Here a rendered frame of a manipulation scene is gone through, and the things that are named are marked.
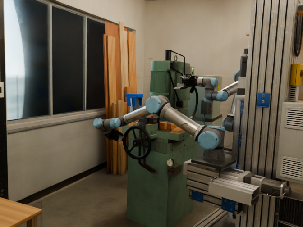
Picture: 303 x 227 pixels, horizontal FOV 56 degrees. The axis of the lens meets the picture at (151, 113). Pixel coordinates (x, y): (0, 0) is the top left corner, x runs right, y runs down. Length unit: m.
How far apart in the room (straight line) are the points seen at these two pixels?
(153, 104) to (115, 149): 2.19
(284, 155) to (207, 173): 0.49
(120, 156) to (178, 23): 2.47
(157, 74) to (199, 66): 2.38
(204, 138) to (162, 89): 0.92
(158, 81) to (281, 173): 1.26
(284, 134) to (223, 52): 3.09
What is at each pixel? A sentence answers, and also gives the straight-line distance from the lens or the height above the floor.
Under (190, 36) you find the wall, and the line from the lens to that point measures 4.95.
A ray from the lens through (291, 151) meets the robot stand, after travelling 1.88.
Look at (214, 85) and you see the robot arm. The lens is 2.25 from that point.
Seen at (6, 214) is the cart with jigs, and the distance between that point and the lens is 1.95.
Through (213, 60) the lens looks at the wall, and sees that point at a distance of 4.81.
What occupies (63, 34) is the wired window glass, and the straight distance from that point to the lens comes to 3.59.
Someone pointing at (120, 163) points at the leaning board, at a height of 0.16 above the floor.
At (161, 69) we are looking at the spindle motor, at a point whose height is 1.43.
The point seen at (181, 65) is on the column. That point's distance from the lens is 2.75.
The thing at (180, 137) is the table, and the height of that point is 0.87.
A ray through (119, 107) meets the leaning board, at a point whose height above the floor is 0.94.
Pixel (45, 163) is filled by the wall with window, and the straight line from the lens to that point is 3.37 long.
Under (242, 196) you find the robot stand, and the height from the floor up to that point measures 0.70.
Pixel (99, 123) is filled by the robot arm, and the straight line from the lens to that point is 2.10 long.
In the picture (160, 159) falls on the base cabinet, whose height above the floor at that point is 0.65.
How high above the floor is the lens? 1.34
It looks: 7 degrees down
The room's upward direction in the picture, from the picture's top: 2 degrees clockwise
